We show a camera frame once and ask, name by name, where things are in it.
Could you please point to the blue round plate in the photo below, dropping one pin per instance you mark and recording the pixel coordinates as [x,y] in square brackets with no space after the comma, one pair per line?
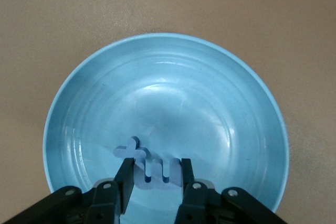
[183,98]

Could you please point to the blue letter t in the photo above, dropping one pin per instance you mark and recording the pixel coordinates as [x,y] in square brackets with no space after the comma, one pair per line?
[131,149]

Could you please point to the blue letter m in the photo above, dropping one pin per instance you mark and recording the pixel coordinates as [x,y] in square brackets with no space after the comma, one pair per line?
[157,169]

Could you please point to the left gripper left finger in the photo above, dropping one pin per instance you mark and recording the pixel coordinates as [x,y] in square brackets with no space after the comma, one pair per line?
[105,203]

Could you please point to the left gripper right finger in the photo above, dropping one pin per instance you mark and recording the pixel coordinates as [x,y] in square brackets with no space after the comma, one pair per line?
[199,203]

